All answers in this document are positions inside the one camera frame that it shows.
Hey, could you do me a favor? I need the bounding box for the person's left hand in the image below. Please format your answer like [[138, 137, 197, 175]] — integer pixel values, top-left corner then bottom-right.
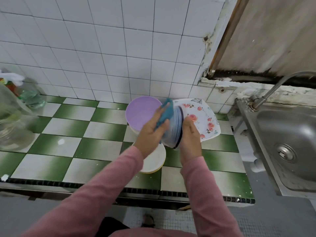
[[133, 107, 171, 159]]

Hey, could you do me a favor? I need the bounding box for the weathered wooden board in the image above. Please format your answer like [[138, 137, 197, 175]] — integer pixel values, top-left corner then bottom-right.
[[210, 0, 316, 83]]

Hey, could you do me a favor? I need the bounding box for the purple plastic bowl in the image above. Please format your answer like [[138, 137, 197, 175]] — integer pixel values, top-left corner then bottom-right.
[[125, 95, 163, 134]]

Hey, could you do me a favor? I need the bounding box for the person's right leg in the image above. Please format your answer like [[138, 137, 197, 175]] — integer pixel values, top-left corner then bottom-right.
[[141, 213, 157, 228]]

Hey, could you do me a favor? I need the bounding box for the chrome faucet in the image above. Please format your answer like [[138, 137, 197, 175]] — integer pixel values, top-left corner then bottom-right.
[[251, 71, 316, 111]]

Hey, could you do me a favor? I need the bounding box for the clear bottle with green liquid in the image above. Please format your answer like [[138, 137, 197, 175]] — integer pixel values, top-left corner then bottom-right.
[[17, 80, 46, 110]]

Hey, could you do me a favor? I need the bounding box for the green checkered tile countertop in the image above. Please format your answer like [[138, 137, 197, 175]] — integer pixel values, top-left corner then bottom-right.
[[0, 95, 256, 204]]

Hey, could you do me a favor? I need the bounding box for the person's right forearm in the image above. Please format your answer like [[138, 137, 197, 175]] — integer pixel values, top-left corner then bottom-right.
[[180, 155, 244, 237]]

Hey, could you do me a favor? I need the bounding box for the blue cleaning cloth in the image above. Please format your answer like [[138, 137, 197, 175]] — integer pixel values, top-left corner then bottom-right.
[[155, 97, 175, 130]]

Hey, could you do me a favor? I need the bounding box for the stainless steel sink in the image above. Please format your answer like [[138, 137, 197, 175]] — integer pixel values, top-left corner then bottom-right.
[[236, 98, 316, 198]]

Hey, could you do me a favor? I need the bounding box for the person's right hand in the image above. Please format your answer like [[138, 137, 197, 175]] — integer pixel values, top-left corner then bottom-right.
[[179, 116, 203, 166]]

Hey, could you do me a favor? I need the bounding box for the person's left leg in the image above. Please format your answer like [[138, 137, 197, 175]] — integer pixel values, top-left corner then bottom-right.
[[95, 217, 130, 237]]

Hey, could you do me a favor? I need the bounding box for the large clear plastic bottle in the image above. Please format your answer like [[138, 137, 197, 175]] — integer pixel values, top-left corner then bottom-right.
[[0, 82, 38, 151]]

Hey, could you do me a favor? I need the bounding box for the stack of white bowls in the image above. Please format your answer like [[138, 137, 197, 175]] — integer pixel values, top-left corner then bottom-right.
[[140, 143, 167, 173]]

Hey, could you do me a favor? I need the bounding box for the stack of floral plates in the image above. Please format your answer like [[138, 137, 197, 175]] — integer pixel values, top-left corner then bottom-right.
[[174, 98, 221, 142]]

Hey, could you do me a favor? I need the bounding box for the person's left forearm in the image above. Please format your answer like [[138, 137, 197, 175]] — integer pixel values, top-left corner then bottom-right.
[[20, 145, 145, 237]]

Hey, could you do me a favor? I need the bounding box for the person's leg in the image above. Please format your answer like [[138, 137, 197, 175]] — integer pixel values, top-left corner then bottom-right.
[[141, 213, 157, 228], [95, 217, 130, 237]]

